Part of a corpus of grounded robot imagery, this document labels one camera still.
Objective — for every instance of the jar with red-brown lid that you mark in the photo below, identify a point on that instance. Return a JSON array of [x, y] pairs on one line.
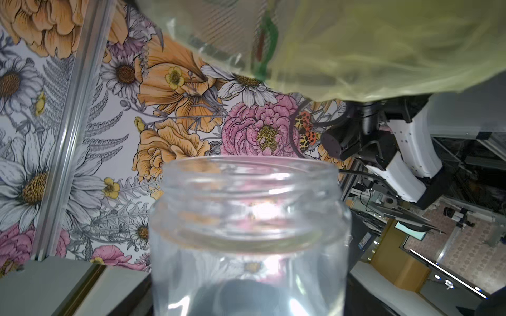
[[249, 235]]

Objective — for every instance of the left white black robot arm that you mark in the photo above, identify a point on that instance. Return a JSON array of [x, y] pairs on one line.
[[391, 138]]

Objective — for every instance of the yellow-green plastic bin bag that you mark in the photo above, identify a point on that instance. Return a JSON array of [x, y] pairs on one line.
[[350, 50]]

